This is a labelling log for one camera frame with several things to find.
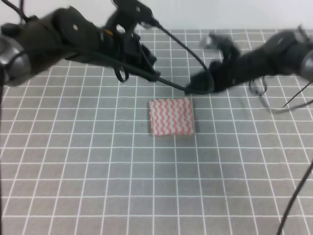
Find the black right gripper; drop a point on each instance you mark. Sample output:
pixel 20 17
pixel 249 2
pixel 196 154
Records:
pixel 224 75

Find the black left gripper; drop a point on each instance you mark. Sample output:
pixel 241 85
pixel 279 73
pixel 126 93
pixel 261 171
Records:
pixel 126 47

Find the pink white wavy towel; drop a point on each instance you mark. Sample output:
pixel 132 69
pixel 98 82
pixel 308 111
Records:
pixel 171 116

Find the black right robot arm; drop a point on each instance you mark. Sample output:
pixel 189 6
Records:
pixel 284 53

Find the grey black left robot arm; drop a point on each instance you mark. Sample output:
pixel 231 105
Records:
pixel 28 49

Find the grey grid tablecloth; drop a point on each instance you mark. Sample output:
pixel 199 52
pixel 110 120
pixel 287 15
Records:
pixel 77 158

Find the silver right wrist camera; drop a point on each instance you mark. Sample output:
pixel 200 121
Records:
pixel 221 43

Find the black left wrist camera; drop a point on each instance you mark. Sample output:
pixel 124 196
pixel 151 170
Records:
pixel 130 13

